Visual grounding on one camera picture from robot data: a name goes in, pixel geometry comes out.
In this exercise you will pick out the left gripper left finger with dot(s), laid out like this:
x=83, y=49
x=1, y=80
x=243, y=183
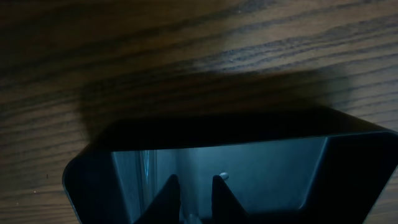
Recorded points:
x=164, y=205

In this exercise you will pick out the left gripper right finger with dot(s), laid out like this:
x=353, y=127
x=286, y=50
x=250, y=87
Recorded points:
x=225, y=205

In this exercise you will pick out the clear test tube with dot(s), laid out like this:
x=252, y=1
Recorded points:
x=146, y=180

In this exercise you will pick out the black tray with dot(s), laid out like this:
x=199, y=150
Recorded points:
x=357, y=174

